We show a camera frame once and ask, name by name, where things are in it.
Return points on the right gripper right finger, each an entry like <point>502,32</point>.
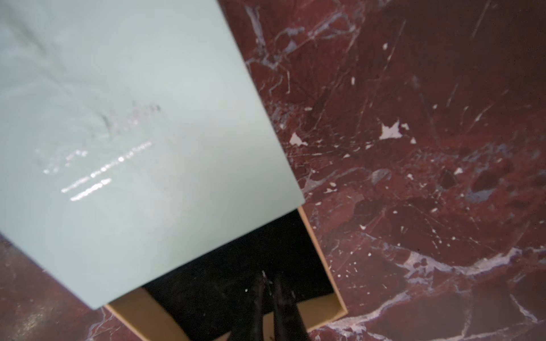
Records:
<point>288,324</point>

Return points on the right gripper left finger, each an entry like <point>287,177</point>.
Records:
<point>249,322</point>

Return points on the mint drawer jewelry box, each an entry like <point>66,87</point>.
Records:
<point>133,141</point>

